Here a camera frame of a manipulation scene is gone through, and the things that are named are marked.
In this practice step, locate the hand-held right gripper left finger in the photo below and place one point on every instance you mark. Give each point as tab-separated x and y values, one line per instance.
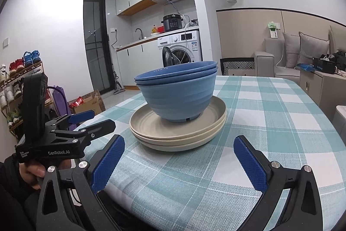
108	166

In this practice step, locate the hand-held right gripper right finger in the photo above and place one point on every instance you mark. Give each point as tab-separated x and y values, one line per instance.
251	166

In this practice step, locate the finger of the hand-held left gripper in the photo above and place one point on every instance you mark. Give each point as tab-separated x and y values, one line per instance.
83	114
102	125

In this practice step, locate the beige plate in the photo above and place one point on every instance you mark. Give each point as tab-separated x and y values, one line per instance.
216	129
175	147
213	112

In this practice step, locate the blue bowl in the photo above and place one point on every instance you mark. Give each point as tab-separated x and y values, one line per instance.
151	80
175	70
175	101

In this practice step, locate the person's left forearm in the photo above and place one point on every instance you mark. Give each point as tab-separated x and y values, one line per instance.
13	206

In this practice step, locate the person's left hand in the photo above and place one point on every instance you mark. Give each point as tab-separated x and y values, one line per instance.
31	171

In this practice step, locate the red snack packet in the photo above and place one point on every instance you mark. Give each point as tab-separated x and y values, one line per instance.
77	102

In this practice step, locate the brown cardboard box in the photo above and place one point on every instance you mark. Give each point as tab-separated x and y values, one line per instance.
93	103

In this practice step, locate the wooden shoe rack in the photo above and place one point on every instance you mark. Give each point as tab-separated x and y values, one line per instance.
10	114

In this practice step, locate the purple bag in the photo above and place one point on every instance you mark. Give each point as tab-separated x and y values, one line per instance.
60	103

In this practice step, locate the teal checked tablecloth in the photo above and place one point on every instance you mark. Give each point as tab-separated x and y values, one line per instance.
256	125

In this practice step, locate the upright vacuum cleaner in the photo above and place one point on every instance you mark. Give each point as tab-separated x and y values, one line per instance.
119	84

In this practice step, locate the dark glass door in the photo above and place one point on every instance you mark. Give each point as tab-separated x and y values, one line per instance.
94	52

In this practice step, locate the white kitchen counter cabinets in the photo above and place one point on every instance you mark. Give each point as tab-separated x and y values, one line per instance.
132	66

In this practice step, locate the curved kitchen faucet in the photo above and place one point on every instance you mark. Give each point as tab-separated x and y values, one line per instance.
139	33

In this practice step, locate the black white patterned chair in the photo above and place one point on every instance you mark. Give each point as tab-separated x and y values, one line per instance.
238	66

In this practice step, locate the grey sofa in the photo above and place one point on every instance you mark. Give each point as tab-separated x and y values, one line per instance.
265	63

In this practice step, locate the beige bedside cabinet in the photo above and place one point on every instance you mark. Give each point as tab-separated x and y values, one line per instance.
324	90

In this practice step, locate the blue plastic bag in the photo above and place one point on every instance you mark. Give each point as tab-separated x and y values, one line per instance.
305	67

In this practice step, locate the white washing machine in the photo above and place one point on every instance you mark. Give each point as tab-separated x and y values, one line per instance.
189	44

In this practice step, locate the black pressure cooker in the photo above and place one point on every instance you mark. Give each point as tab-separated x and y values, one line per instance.
171	24

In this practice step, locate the grey cushion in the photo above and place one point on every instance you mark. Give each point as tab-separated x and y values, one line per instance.
290	49
313	49

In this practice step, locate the black box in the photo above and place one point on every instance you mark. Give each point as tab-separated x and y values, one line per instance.
324	66

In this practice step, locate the black jacket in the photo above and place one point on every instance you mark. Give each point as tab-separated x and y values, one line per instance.
339	60

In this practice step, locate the white wall switch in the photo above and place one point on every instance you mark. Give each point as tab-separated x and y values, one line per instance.
6	42

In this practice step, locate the white wall socket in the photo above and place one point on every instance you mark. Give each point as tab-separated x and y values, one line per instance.
113	29

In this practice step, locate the green white wall device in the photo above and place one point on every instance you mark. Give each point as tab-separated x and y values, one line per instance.
273	29

